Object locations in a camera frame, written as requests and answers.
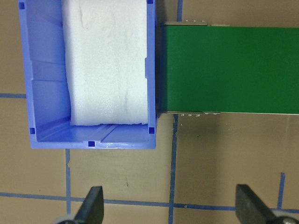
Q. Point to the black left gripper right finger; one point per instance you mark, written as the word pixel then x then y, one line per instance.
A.
pixel 249 208

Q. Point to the green conveyor belt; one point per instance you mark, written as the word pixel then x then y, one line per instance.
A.
pixel 229 69

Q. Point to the blue plastic bin left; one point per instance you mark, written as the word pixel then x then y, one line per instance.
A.
pixel 48 99

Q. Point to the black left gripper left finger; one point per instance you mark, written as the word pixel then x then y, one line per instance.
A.
pixel 92 208

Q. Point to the white foam pad left bin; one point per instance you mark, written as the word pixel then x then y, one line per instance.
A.
pixel 105 51

